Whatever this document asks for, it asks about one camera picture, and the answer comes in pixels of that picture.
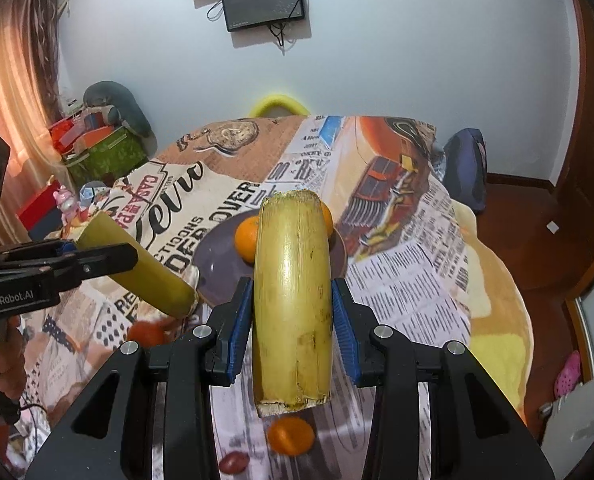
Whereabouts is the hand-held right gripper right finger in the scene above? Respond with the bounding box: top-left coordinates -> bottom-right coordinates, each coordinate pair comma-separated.
331,277 -> 550,480

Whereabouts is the black monitor cable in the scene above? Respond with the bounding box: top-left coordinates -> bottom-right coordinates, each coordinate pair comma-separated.
268,21 -> 299,55

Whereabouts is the green-yellow banana piece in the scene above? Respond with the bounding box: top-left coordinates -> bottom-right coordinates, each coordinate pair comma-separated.
76,211 -> 199,319

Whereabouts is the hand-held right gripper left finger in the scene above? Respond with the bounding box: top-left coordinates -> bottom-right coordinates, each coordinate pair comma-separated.
24,277 -> 255,480

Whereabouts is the dark purple plate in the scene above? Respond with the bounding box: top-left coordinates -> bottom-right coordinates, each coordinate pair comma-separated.
192,209 -> 349,312

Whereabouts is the yellow blanket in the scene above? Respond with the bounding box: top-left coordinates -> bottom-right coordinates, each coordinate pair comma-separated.
450,199 -> 534,428

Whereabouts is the orange striped curtain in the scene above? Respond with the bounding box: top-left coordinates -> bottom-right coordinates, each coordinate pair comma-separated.
0,0 -> 66,221

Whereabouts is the printed blanket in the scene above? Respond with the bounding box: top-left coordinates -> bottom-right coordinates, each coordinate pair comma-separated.
7,115 -> 478,480

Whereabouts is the yellow foam tube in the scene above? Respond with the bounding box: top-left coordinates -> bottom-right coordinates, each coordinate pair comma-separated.
248,92 -> 310,117

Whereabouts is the red box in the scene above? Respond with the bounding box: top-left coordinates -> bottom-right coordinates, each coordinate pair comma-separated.
16,185 -> 64,242

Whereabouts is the orange gift box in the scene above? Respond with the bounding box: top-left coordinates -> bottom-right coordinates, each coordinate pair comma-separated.
72,125 -> 115,153

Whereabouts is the yellow banana piece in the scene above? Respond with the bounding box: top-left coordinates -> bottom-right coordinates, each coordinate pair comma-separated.
252,189 -> 334,418

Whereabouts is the pink slipper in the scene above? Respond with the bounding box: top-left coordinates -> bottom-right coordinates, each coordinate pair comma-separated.
554,351 -> 583,399

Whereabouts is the small black wall monitor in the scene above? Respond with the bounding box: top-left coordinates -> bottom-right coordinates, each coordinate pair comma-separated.
220,0 -> 306,33

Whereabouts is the small pink toy figure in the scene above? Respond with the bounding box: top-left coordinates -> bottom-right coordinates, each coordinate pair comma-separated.
56,185 -> 82,223

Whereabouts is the dark blue backpack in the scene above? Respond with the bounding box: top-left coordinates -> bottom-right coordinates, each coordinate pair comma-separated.
442,128 -> 489,212

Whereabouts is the person's left hand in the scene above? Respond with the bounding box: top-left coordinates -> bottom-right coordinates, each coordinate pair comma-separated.
0,316 -> 28,401

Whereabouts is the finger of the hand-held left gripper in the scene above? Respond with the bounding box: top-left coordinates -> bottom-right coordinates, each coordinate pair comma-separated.
0,243 -> 139,292
0,239 -> 80,262

